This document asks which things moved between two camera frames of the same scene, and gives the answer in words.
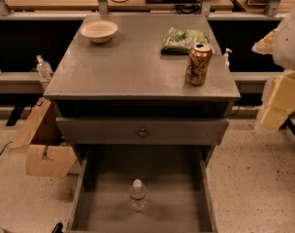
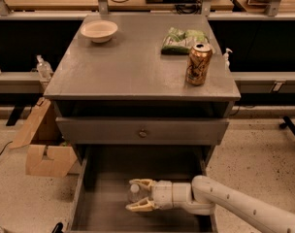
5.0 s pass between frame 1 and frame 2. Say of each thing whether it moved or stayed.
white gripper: moved
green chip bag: stayed
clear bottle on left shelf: stayed
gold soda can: stayed
